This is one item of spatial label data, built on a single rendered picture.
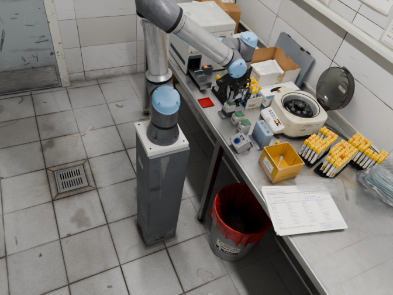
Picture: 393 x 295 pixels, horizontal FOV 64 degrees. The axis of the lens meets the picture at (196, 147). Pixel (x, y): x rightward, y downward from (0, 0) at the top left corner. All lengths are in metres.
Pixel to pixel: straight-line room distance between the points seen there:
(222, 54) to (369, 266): 0.96
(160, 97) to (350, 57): 0.98
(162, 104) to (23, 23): 1.85
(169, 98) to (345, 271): 0.93
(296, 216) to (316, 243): 0.12
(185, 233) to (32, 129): 1.52
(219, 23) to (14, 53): 1.83
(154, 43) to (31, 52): 1.89
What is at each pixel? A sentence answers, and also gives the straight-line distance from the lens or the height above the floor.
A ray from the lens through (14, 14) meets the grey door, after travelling 2.91.
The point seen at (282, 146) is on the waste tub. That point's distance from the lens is 1.49.
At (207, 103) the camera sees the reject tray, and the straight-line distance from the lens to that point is 1.72.
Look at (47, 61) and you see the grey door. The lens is 3.12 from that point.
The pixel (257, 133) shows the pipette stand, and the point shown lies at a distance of 1.54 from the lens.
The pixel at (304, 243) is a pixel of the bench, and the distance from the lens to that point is 1.33.
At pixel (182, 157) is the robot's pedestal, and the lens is 1.49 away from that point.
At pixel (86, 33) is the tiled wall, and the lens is 3.10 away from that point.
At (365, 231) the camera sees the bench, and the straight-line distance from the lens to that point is 1.49.
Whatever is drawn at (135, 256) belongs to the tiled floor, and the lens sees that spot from 2.12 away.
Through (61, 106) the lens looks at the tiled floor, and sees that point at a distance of 3.07.
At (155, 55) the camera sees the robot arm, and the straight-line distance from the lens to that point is 1.32.
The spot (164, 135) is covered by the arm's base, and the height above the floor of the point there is 0.96.
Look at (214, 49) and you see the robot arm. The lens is 1.21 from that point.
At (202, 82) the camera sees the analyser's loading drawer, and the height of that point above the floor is 0.92.
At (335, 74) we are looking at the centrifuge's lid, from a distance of 1.80.
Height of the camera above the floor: 1.95
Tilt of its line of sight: 47 degrees down
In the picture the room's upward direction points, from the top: 11 degrees clockwise
